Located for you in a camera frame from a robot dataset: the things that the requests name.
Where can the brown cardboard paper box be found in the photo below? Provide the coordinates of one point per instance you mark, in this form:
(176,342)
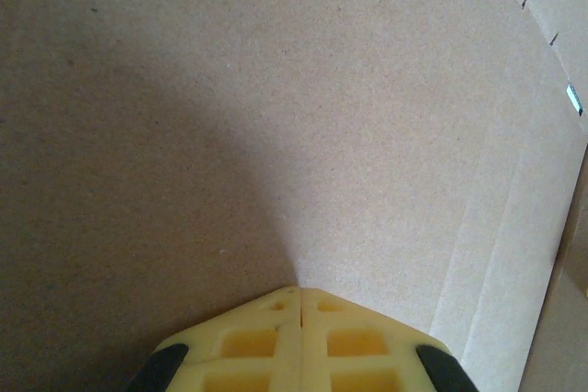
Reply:
(275,112)

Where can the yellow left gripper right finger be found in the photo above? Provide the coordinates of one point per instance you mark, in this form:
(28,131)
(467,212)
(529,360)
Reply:
(367,364)

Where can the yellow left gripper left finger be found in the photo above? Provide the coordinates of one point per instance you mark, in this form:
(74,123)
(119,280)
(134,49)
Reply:
(239,364)

